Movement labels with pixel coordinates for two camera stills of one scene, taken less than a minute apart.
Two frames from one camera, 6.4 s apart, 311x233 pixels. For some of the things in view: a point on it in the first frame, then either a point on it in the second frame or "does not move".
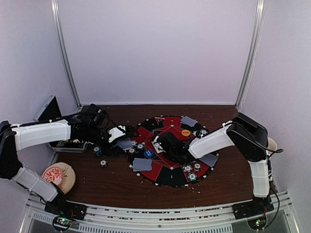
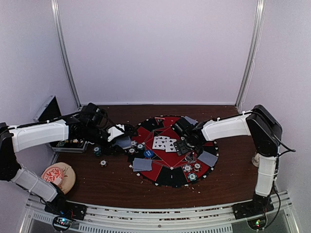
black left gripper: (111, 150) does not move
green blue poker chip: (192, 176) does not move
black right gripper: (167, 157) to (180, 149)
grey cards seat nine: (210, 159) does not move
